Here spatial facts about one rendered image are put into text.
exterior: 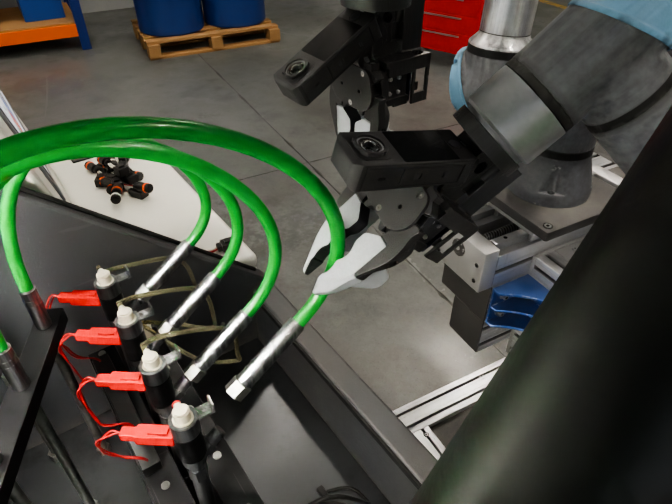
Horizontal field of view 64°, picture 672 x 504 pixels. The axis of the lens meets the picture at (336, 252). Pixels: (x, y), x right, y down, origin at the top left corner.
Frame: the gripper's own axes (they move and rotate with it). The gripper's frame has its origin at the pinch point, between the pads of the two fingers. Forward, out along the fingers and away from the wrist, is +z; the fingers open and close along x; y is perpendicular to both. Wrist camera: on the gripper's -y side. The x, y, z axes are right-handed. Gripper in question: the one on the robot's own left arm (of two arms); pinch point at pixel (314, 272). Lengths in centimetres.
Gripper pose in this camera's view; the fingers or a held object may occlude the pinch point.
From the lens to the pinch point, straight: 50.9
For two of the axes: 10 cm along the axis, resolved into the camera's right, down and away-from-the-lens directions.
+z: -7.0, 6.2, 3.5
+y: 6.1, 2.7, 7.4
